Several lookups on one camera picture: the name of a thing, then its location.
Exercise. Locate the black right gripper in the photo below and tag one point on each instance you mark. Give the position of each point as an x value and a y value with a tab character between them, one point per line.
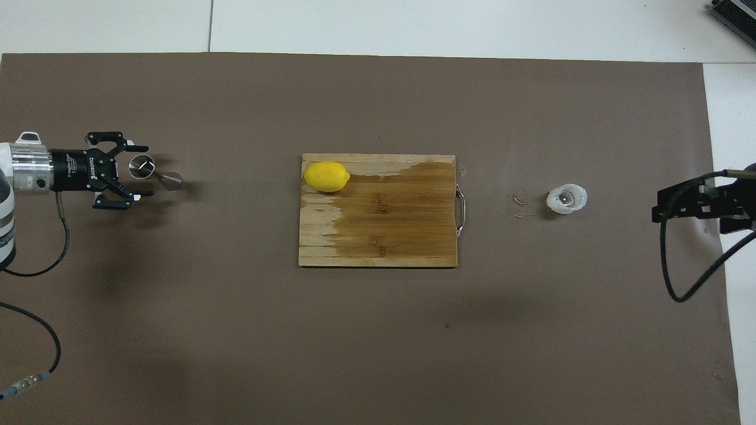
732	198

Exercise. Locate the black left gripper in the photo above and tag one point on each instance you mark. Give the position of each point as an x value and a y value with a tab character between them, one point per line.
77	170

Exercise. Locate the steel double jigger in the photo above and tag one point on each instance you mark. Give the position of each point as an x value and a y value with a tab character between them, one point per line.
168	178

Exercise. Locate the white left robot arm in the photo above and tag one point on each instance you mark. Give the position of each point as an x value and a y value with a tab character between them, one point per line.
6	195

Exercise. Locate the small brown debris scraps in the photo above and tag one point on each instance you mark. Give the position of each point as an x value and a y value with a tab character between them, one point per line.
520	200

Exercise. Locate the brown paper table mat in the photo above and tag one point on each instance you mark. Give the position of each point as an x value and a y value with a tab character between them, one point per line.
236	324

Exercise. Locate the grey ribbed metal device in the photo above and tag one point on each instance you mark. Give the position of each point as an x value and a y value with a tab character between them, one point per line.
735	18

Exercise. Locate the yellow lemon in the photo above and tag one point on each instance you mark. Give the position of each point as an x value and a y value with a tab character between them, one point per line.
326	176

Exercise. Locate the wooden cutting board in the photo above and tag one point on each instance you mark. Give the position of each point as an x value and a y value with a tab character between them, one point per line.
390	224

